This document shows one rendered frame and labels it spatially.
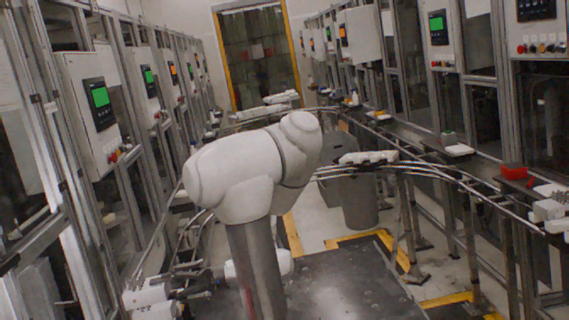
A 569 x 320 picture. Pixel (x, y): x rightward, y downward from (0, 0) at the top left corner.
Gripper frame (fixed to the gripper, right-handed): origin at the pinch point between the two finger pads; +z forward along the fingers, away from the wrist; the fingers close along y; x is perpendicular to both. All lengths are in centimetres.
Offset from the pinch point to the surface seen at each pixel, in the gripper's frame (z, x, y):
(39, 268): 38.6, -9.5, 10.3
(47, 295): 38.3, -9.3, 1.0
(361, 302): -65, -27, -34
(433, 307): -122, -119, -99
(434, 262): -145, -177, -99
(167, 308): 1.9, -7.2, -10.8
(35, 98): 23, -3, 63
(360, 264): -72, -59, -34
